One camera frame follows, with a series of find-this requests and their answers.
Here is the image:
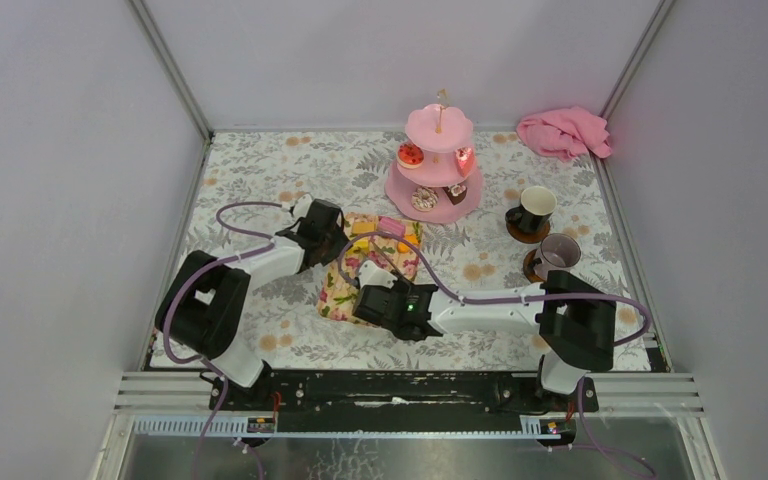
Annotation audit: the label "floral tablecloth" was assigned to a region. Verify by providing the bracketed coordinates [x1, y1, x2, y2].
[184, 132, 630, 370]

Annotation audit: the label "black mug white inside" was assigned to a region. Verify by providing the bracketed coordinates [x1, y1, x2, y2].
[505, 186, 558, 234]

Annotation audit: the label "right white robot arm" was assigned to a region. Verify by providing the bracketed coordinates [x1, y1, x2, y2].
[352, 268, 616, 412]

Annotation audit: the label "strawberry cream cake slice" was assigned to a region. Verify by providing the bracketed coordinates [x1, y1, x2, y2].
[454, 146, 476, 178]

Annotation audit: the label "pink wafer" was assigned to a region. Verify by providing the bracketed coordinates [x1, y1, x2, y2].
[377, 216, 406, 237]

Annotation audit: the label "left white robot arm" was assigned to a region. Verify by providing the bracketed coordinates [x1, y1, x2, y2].
[155, 195, 348, 411]

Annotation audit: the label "pink three-tier cake stand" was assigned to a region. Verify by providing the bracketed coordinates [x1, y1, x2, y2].
[385, 89, 484, 224]

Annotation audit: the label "purple mug black handle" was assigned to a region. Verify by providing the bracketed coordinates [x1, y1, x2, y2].
[535, 233, 582, 280]

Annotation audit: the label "pink cloth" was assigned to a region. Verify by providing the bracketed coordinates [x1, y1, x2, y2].
[516, 106, 613, 162]

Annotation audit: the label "chocolate drizzle donut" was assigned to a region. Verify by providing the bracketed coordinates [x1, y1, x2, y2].
[411, 186, 439, 212]

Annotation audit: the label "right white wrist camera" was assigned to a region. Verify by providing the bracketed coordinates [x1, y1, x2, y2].
[357, 260, 398, 289]

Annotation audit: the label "tan biscuit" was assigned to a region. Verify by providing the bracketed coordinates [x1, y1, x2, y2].
[351, 221, 376, 235]

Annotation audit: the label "floral dessert tray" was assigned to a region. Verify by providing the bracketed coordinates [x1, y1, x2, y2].
[316, 213, 423, 326]

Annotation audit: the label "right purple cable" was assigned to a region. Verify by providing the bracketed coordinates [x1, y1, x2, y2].
[337, 231, 654, 347]

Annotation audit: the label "orange tart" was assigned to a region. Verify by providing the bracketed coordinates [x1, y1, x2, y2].
[397, 234, 420, 253]

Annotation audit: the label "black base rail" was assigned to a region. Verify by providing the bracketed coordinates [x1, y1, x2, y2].
[209, 369, 599, 435]

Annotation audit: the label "chocolate cake piece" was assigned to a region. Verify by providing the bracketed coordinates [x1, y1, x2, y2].
[443, 183, 468, 205]

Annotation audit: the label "yellow roll cake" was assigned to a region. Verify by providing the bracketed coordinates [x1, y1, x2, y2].
[349, 237, 370, 256]

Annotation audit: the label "brown wooden saucer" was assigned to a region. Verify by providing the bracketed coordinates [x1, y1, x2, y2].
[523, 250, 545, 283]
[506, 223, 551, 244]

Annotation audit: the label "red donut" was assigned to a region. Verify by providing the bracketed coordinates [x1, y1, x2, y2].
[397, 142, 424, 169]

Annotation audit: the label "metal tongs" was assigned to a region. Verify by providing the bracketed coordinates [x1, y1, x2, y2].
[367, 241, 402, 280]

